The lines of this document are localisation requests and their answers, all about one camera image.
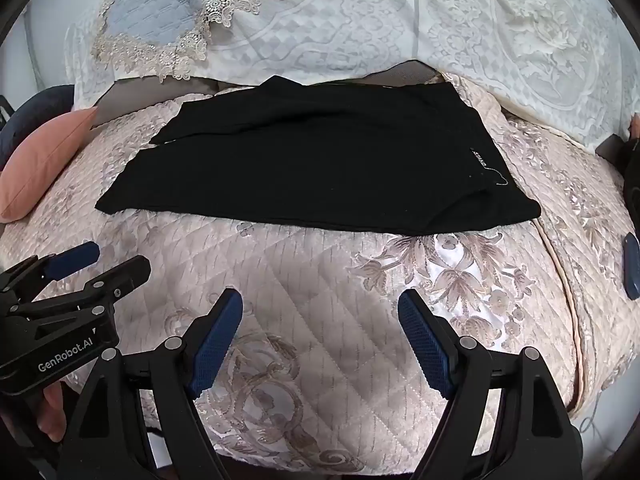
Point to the black pants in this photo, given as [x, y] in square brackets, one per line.
[320, 160]

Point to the dark object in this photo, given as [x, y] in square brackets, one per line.
[630, 165]

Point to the grey-blue lace-trimmed pillowcase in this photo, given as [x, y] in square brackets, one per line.
[150, 5]

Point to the person's left hand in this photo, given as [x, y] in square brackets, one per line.
[52, 410]

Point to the white lace bed cover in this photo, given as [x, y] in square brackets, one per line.
[450, 25]

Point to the pink pillow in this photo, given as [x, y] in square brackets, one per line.
[35, 170]

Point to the dark navy cushion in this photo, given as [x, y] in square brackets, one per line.
[30, 110]

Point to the small blue object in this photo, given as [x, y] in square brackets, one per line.
[632, 266]

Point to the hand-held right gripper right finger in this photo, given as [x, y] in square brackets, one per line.
[425, 340]

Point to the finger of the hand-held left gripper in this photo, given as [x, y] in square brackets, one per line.
[120, 272]
[72, 259]

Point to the beige quilted floral bedspread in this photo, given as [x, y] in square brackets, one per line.
[320, 310]

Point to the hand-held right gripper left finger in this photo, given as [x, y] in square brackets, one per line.
[216, 340]

